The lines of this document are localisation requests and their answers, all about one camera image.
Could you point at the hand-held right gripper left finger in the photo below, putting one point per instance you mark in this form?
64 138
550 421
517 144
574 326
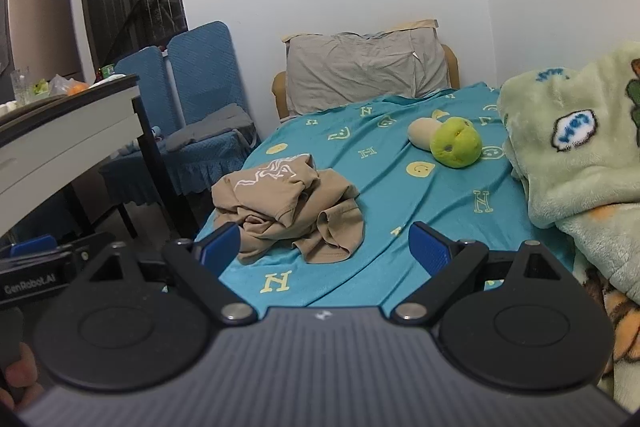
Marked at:
220 249

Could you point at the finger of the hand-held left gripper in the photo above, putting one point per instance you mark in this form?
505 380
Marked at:
32 246

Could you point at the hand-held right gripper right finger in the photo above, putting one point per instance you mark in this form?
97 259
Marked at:
429 249

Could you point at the tan printed garment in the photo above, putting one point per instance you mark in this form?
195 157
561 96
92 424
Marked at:
280 202

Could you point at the person's left hand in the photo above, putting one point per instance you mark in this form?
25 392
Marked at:
22 372

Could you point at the teal printed bed sheet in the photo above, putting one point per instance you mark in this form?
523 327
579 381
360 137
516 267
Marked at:
400 192

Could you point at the white table with dark top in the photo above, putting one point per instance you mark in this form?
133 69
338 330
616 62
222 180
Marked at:
60 142

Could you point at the green and beige plush toy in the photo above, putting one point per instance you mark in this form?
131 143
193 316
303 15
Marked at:
455 144

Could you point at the grey seat cushion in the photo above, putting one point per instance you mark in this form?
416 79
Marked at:
215 127

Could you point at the clear glass cup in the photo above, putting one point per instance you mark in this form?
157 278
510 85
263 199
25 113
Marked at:
21 84

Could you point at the plastic bag with oranges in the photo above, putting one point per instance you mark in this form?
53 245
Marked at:
70 86

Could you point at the green printed fleece blanket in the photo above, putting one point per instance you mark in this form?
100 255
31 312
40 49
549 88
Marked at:
575 167

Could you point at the blue covered chair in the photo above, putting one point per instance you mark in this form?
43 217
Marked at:
142 97
207 67

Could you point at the green can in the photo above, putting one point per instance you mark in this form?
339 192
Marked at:
107 71

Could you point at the brown refrigerator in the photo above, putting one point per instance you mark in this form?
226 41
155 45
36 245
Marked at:
40 27

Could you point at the beige pillow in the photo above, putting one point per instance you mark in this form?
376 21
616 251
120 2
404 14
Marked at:
410 25

